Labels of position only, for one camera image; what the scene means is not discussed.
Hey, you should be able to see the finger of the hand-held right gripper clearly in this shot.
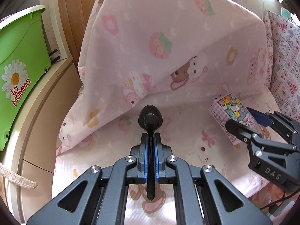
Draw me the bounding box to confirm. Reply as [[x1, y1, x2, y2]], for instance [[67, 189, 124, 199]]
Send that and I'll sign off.
[[246, 107, 300, 144], [226, 119, 296, 156]]

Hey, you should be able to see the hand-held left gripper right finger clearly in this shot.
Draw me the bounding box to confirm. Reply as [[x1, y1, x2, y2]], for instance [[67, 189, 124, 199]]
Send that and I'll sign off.
[[153, 132, 273, 225]]

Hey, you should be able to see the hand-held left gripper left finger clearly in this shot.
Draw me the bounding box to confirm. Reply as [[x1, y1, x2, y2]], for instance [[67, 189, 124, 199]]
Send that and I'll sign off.
[[26, 132, 150, 225]]

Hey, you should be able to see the patterned tissue packet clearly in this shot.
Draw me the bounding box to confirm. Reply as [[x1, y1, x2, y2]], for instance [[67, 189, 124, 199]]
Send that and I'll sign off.
[[209, 93, 265, 145]]

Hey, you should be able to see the black plastic spoon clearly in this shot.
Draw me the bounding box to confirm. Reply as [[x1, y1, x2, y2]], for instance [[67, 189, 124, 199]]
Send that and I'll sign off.
[[138, 105, 163, 202]]

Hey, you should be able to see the pink patterned cushion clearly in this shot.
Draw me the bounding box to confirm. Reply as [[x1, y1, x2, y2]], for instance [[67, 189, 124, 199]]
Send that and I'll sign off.
[[262, 10, 300, 127]]

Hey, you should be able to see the pink printed blanket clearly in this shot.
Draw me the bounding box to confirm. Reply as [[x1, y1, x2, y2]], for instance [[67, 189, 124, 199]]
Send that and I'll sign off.
[[52, 0, 289, 225]]

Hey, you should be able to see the white cabinet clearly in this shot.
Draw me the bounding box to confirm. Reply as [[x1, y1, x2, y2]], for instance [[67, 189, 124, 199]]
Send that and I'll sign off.
[[5, 56, 82, 223]]

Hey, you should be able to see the wooden door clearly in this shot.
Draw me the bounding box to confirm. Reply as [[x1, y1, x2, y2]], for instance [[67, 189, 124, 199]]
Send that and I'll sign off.
[[57, 0, 104, 64]]

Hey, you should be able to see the green plastic storage box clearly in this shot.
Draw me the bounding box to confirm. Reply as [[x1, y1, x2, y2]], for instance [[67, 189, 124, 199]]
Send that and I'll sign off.
[[0, 5, 52, 152]]

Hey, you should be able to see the black cable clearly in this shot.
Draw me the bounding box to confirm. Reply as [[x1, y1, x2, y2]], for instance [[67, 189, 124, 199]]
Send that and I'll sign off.
[[259, 192, 296, 210]]

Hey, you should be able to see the beige fabric strap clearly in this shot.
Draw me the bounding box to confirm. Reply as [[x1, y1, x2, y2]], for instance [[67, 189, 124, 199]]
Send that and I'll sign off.
[[0, 162, 39, 189]]

